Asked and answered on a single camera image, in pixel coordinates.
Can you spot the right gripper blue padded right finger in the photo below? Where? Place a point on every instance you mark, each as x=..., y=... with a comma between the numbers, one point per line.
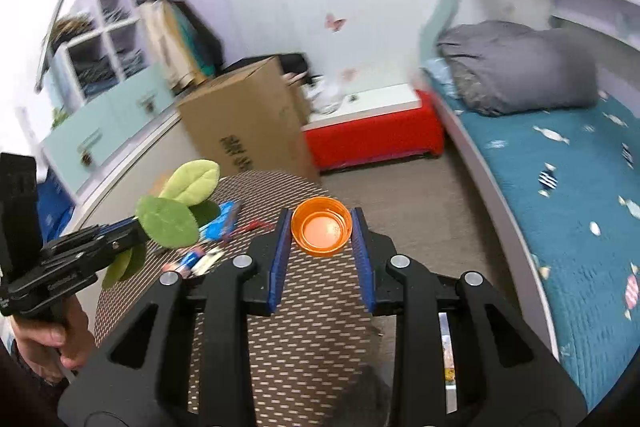
x=506, y=376

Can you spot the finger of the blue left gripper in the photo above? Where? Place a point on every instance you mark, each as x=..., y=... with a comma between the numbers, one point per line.
x=123, y=227

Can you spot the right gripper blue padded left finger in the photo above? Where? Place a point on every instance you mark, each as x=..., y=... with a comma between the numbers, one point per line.
x=180, y=356

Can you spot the green leaf plush toy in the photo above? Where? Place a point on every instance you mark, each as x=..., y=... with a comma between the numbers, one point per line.
x=172, y=218

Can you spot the orange bottle cap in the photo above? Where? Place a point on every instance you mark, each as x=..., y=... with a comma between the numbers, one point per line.
x=321, y=226

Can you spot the white trash bin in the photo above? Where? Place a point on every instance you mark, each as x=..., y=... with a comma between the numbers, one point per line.
x=450, y=371

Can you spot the person's left hand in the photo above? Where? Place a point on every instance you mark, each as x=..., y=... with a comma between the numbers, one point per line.
x=47, y=347

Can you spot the blue bag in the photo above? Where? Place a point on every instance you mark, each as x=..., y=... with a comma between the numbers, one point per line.
x=55, y=207

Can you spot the blue snack wrapper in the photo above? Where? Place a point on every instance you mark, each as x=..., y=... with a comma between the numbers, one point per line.
x=222, y=226

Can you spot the brown polka dot tablecloth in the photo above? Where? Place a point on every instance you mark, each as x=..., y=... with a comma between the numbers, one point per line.
x=312, y=361

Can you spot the white cubby shelf unit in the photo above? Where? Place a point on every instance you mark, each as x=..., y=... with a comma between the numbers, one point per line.
x=93, y=45

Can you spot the large cardboard box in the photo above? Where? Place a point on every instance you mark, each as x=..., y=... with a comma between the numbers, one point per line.
x=246, y=120

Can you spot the hanging folded clothes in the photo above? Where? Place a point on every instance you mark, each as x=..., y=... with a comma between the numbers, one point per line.
x=188, y=50

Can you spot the teal quilted bed cover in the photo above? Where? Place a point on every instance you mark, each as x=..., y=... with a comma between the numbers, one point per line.
x=571, y=180

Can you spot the red covered bench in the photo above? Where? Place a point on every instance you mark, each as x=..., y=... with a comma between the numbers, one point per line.
x=379, y=125

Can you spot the white plastic bag on bench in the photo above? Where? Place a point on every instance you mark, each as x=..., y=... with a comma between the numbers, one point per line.
x=325, y=96

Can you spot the grey folded duvet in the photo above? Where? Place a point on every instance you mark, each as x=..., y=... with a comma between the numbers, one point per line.
x=501, y=68

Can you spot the white bed frame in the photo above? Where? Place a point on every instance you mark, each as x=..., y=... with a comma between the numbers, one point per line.
x=525, y=276

